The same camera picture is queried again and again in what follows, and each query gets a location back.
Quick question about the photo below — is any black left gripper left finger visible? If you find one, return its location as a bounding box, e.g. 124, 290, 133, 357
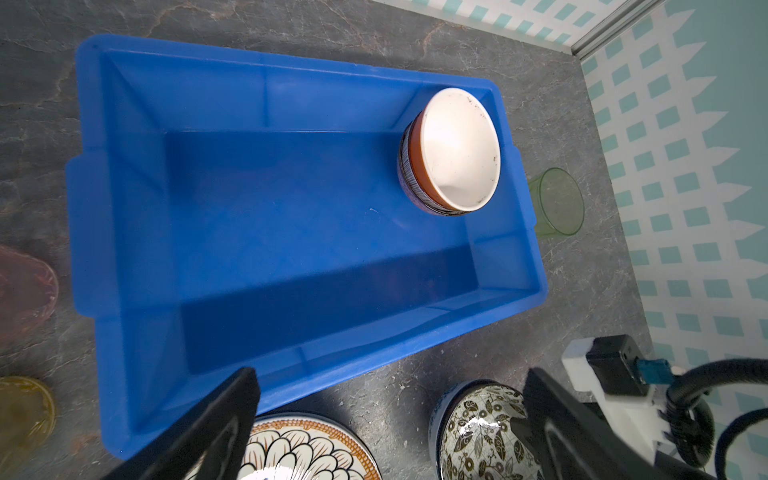
105, 367, 260, 479

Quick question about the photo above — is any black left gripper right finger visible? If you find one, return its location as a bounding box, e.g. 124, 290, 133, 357
523, 368, 669, 480

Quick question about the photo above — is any orange white ceramic bowl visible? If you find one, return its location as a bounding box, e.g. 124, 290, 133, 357
409, 87, 502, 214

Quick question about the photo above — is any blue plastic bin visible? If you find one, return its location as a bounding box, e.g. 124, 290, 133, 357
66, 34, 548, 459

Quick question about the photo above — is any brown floral pattern plate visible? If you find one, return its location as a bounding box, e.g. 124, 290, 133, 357
236, 413, 382, 479

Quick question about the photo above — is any yellow transparent plastic cup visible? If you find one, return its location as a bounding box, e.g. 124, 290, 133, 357
1, 376, 57, 479

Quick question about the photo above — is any green transparent plastic cup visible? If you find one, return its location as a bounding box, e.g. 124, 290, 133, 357
528, 167, 585, 239

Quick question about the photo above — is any red transparent plastic cup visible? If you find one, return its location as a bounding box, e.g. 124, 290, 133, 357
1, 245, 59, 346

